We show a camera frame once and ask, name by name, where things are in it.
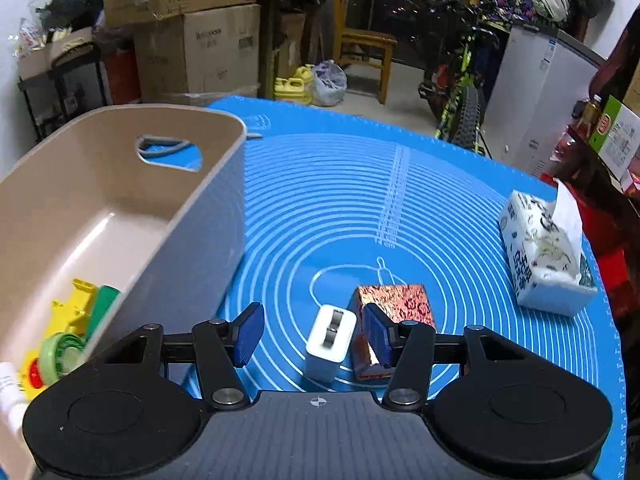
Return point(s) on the yellow plastic toy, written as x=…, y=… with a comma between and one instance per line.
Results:
x=70, y=316

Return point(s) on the white plastic bag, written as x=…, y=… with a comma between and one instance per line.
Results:
x=329, y=84

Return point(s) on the blue silicone baking mat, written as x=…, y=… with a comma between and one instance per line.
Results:
x=333, y=202

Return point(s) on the large lower cardboard box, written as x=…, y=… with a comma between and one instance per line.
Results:
x=201, y=57

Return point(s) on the white tissue pack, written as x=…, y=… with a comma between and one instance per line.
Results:
x=543, y=242

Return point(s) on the green plastic tube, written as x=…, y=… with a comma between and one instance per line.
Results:
x=104, y=299

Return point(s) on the wooden chair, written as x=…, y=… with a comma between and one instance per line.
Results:
x=353, y=46

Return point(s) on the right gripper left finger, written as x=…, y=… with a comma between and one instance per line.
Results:
x=220, y=348

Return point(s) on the green white carton box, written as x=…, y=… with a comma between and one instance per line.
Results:
x=616, y=137

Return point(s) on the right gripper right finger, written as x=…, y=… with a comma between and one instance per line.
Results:
x=408, y=349

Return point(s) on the white chest freezer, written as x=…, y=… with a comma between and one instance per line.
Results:
x=543, y=74

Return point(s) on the black metal shelf rack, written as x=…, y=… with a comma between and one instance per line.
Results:
x=80, y=55

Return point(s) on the white power adapter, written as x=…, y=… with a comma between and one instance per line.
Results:
x=328, y=342

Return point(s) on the red patterned small box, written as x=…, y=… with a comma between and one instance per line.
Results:
x=400, y=303

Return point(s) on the beige plastic storage bin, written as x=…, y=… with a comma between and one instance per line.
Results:
x=148, y=199

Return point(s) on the green tape roll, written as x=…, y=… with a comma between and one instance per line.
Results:
x=58, y=356

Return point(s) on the yellow plastic jug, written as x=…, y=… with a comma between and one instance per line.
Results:
x=295, y=89

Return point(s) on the green black bicycle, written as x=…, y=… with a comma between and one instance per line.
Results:
x=450, y=36

